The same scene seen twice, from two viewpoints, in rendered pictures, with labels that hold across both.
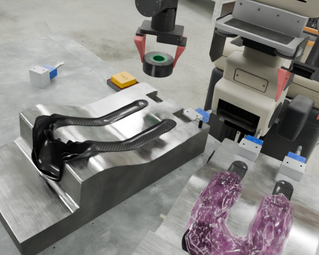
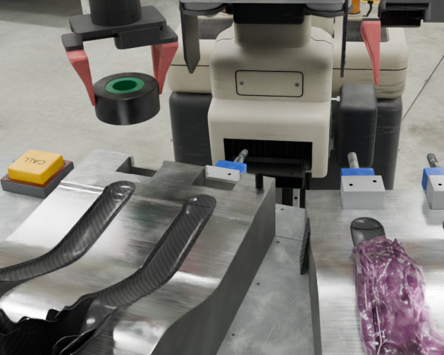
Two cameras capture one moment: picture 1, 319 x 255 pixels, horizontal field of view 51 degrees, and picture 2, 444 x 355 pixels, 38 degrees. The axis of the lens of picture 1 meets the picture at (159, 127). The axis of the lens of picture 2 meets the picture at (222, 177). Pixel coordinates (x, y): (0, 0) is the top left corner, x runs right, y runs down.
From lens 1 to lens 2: 20 cm
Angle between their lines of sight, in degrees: 18
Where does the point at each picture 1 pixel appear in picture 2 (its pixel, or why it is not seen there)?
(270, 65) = (293, 44)
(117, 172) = (180, 332)
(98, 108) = (39, 233)
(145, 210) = not seen: outside the picture
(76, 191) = not seen: outside the picture
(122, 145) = (142, 282)
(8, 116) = not seen: outside the picture
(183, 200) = (333, 325)
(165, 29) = (130, 18)
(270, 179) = (430, 226)
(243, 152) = (357, 200)
